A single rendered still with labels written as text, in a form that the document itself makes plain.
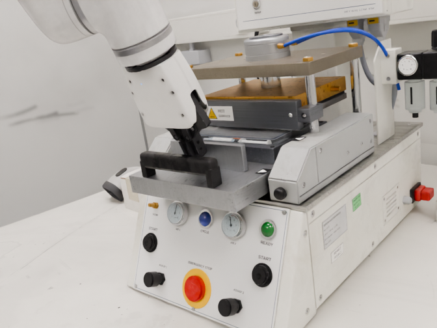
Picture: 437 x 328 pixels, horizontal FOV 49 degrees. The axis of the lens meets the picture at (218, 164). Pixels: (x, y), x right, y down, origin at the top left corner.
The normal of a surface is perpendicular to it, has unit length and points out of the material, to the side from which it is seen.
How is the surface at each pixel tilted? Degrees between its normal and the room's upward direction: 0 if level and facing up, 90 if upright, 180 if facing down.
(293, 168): 41
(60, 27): 121
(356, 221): 90
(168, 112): 109
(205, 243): 65
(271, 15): 90
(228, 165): 90
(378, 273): 0
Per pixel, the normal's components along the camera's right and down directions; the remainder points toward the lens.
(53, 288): -0.15, -0.95
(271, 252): -0.65, -0.11
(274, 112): -0.64, 0.31
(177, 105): -0.48, 0.60
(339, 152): 0.75, 0.08
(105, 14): -0.17, 0.65
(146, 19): 0.55, 0.26
